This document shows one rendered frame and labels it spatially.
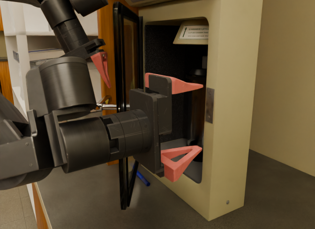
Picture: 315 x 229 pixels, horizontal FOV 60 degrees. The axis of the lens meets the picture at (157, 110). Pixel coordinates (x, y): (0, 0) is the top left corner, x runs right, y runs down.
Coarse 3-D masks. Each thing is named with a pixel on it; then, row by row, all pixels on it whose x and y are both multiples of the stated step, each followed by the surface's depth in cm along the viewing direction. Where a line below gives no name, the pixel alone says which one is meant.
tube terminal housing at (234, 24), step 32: (192, 0) 55; (224, 0) 49; (256, 0) 53; (224, 32) 50; (256, 32) 55; (224, 64) 52; (256, 64) 57; (224, 96) 54; (224, 128) 56; (224, 160) 58; (192, 192) 64; (224, 192) 61
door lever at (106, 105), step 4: (108, 96) 60; (100, 100) 55; (104, 100) 55; (108, 100) 58; (100, 104) 53; (104, 104) 53; (108, 104) 53; (112, 104) 53; (96, 108) 53; (100, 108) 53; (104, 108) 53; (108, 108) 53; (112, 108) 53; (116, 108) 53
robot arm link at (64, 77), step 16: (48, 64) 30; (64, 64) 30; (80, 64) 32; (32, 80) 31; (48, 80) 30; (64, 80) 30; (80, 80) 31; (32, 96) 31; (48, 96) 30; (64, 96) 30; (80, 96) 30; (32, 112) 30; (48, 112) 31; (32, 128) 30; (16, 144) 28; (32, 144) 28; (48, 144) 32; (0, 160) 28; (16, 160) 28; (32, 160) 28; (48, 160) 31; (0, 176) 28
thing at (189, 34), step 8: (184, 24) 63; (192, 24) 61; (200, 24) 60; (208, 24) 59; (184, 32) 62; (192, 32) 60; (200, 32) 59; (208, 32) 59; (176, 40) 64; (184, 40) 61; (192, 40) 60; (200, 40) 59
